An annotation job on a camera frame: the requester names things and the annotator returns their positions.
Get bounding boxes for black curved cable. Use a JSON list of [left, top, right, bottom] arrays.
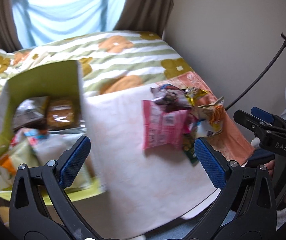
[[226, 32, 286, 110]]

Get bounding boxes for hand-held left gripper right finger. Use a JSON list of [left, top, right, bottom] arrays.
[[183, 137, 277, 240]]

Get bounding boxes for orange and white snack packet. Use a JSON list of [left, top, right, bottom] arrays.
[[189, 96, 226, 140]]

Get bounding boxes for green cardboard box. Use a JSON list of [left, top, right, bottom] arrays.
[[0, 60, 107, 196]]

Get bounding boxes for white table cover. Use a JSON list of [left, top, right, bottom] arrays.
[[83, 86, 224, 220]]

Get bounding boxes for dark green snack packet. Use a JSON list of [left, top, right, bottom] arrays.
[[182, 134, 201, 166]]

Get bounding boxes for pink snack packet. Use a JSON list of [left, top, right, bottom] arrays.
[[142, 99, 191, 150]]

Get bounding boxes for brown cookie packet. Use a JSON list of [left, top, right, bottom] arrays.
[[45, 99, 82, 130]]

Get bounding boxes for yellow object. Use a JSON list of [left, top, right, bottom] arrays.
[[0, 206, 11, 228]]

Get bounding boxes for floral striped blanket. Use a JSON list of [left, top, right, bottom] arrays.
[[0, 30, 193, 167]]

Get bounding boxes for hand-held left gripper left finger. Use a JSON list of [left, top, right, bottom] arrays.
[[9, 135, 101, 240]]

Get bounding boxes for purple snack packet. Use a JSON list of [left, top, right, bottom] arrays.
[[150, 84, 192, 112]]

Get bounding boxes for light green snack packet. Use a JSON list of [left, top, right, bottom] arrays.
[[0, 137, 43, 174]]

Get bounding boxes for gold snack packet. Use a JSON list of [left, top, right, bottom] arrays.
[[184, 86, 210, 107]]

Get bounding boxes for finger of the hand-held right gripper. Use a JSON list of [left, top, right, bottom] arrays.
[[251, 107, 286, 124], [234, 109, 286, 140]]

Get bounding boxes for light blue window cloth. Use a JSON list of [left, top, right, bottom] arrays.
[[11, 0, 130, 48]]

